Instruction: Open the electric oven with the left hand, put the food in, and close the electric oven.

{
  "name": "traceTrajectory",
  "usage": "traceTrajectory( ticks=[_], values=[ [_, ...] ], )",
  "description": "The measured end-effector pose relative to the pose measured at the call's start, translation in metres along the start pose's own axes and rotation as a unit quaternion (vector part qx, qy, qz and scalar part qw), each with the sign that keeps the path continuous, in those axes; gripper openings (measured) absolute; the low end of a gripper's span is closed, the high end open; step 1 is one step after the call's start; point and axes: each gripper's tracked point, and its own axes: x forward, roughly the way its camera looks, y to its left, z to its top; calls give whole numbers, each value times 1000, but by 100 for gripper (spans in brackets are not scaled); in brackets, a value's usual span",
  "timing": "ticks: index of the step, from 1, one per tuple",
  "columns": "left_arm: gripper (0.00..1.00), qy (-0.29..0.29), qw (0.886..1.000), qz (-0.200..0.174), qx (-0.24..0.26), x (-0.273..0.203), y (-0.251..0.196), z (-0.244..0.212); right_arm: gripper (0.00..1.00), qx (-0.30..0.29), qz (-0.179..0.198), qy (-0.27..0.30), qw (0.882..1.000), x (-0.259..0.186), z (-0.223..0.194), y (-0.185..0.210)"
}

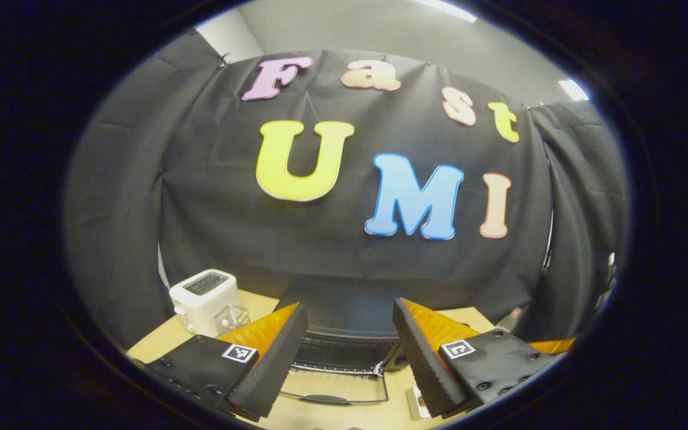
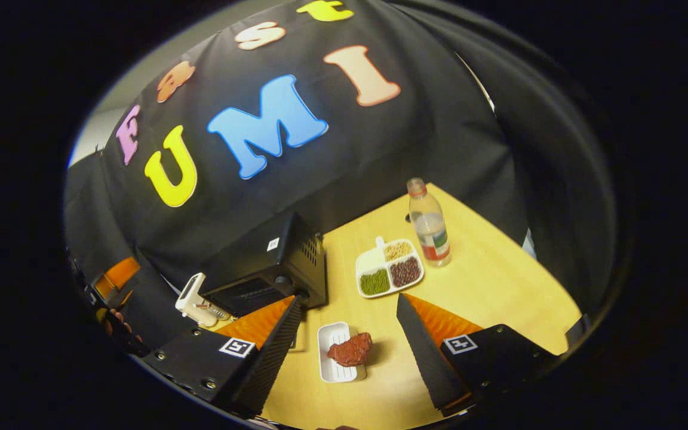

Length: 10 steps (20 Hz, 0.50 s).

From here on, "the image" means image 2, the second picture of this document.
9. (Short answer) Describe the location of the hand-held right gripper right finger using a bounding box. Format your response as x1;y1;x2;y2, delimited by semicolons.
396;293;560;417

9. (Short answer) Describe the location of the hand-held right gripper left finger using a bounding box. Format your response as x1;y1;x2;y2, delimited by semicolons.
143;296;303;419

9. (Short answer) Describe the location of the red meat piece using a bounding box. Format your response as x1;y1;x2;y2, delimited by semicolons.
327;332;373;367

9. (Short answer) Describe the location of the black electric oven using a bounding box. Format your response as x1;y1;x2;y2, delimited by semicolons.
199;210;328;318

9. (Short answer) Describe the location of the white slotted tray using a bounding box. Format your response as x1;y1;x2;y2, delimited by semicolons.
317;321;367;383

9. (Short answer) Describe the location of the white divided bean dish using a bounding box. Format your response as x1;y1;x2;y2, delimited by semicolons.
355;236;425;299

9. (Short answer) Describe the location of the clear plastic drink bottle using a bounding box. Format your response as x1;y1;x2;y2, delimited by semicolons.
407;177;452;268

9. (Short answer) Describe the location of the black backdrop cloth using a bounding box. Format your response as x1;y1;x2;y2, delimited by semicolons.
63;0;619;335

